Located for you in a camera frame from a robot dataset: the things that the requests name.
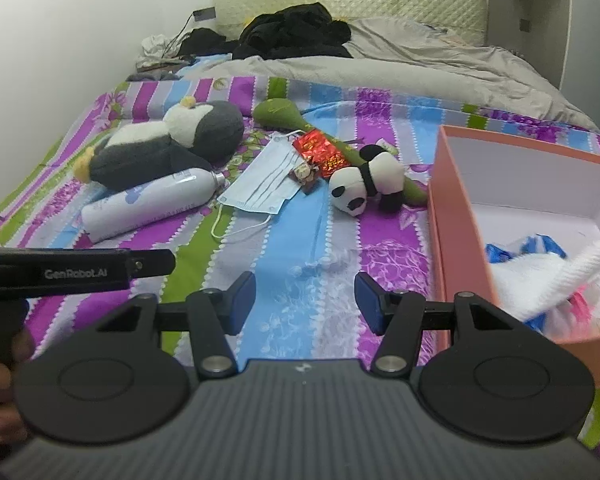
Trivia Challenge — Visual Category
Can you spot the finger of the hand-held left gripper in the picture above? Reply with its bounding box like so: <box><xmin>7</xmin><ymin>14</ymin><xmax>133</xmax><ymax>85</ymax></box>
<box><xmin>125</xmin><ymin>249</ymin><xmax>177</xmax><ymax>278</ymax></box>

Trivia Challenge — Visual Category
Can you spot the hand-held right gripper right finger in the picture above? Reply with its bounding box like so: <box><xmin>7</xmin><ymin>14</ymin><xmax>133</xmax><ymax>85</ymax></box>
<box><xmin>354</xmin><ymin>272</ymin><xmax>519</xmax><ymax>375</ymax></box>

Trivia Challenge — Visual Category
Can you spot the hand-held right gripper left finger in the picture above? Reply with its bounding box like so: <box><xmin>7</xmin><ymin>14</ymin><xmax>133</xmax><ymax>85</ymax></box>
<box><xmin>95</xmin><ymin>271</ymin><xmax>257</xmax><ymax>379</ymax></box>

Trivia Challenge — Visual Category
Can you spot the orange cardboard box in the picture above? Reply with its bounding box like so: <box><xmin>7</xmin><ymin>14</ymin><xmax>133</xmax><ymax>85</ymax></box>
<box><xmin>426</xmin><ymin>125</ymin><xmax>600</xmax><ymax>389</ymax></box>

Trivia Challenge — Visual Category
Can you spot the blue plastic bag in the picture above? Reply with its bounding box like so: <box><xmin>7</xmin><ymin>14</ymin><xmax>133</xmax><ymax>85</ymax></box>
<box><xmin>485</xmin><ymin>232</ymin><xmax>572</xmax><ymax>332</ymax></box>

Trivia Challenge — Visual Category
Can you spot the white fuzzy knit cloth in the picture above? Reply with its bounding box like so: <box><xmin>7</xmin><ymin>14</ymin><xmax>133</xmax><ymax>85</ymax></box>
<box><xmin>490</xmin><ymin>235</ymin><xmax>600</xmax><ymax>322</ymax></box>

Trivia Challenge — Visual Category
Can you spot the pink hair clip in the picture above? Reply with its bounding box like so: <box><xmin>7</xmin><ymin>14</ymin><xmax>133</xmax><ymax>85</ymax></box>
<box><xmin>565</xmin><ymin>282</ymin><xmax>600</xmax><ymax>329</ymax></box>

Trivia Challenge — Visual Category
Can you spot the person's left hand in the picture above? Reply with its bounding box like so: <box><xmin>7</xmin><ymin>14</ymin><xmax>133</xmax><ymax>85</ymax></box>
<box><xmin>0</xmin><ymin>329</ymin><xmax>37</xmax><ymax>444</ymax></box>

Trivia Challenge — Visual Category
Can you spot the white spray bottle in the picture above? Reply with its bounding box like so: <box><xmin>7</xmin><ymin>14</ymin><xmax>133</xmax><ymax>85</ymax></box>
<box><xmin>81</xmin><ymin>167</ymin><xmax>227</xmax><ymax>244</ymax></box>

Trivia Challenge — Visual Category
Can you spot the striped floral bedsheet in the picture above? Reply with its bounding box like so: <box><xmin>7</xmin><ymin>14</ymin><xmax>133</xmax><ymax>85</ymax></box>
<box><xmin>0</xmin><ymin>75</ymin><xmax>600</xmax><ymax>461</ymax></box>

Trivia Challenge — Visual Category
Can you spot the grey penguin plush toy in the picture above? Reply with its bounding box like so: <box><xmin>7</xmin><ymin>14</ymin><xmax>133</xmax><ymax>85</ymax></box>
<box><xmin>75</xmin><ymin>96</ymin><xmax>246</xmax><ymax>192</ymax></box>

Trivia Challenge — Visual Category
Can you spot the blue face mask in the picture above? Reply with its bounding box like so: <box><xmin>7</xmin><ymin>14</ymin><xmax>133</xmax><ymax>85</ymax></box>
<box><xmin>211</xmin><ymin>131</ymin><xmax>307</xmax><ymax>241</ymax></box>

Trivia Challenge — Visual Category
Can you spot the panda plush toy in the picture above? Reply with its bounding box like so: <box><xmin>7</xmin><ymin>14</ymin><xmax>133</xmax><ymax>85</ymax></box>
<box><xmin>329</xmin><ymin>144</ymin><xmax>406</xmax><ymax>217</ymax></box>

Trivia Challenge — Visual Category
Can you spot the small dark candy wrapper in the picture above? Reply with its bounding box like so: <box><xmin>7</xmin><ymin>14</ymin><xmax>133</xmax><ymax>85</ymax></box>
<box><xmin>290</xmin><ymin>160</ymin><xmax>322</xmax><ymax>194</ymax></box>

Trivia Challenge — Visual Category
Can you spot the red foil packet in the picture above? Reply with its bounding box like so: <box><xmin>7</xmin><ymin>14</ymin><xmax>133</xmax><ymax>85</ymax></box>
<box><xmin>292</xmin><ymin>130</ymin><xmax>352</xmax><ymax>180</ymax></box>

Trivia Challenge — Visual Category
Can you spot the grey cloth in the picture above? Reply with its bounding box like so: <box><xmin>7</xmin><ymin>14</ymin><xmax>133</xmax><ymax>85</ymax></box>
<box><xmin>126</xmin><ymin>70</ymin><xmax>182</xmax><ymax>84</ymax></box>

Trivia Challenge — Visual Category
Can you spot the green plush stick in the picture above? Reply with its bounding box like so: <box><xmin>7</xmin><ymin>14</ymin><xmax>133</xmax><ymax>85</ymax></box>
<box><xmin>252</xmin><ymin>97</ymin><xmax>429</xmax><ymax>206</ymax></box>

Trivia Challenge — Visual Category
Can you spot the white crumpled cloth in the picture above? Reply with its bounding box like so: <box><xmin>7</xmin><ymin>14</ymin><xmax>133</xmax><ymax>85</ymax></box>
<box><xmin>137</xmin><ymin>34</ymin><xmax>169</xmax><ymax>61</ymax></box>

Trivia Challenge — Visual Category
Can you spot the dark clothing heap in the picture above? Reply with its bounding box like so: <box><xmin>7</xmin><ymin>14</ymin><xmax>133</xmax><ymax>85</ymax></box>
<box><xmin>177</xmin><ymin>27</ymin><xmax>232</xmax><ymax>56</ymax></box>

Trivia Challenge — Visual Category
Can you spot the grey duvet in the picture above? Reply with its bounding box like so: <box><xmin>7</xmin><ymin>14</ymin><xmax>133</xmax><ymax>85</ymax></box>
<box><xmin>180</xmin><ymin>17</ymin><xmax>600</xmax><ymax>134</ymax></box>

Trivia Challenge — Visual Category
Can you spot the black clothing pile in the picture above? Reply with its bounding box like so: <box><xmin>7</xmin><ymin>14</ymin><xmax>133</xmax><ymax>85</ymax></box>
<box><xmin>232</xmin><ymin>2</ymin><xmax>354</xmax><ymax>61</ymax></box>

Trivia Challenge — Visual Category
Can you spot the grey wardrobe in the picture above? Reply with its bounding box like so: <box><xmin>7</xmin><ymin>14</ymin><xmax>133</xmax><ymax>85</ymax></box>
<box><xmin>487</xmin><ymin>0</ymin><xmax>600</xmax><ymax>94</ymax></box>

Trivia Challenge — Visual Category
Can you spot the black cable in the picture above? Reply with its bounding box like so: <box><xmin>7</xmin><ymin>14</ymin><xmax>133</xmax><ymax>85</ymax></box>
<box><xmin>162</xmin><ymin>10</ymin><xmax>197</xmax><ymax>57</ymax></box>

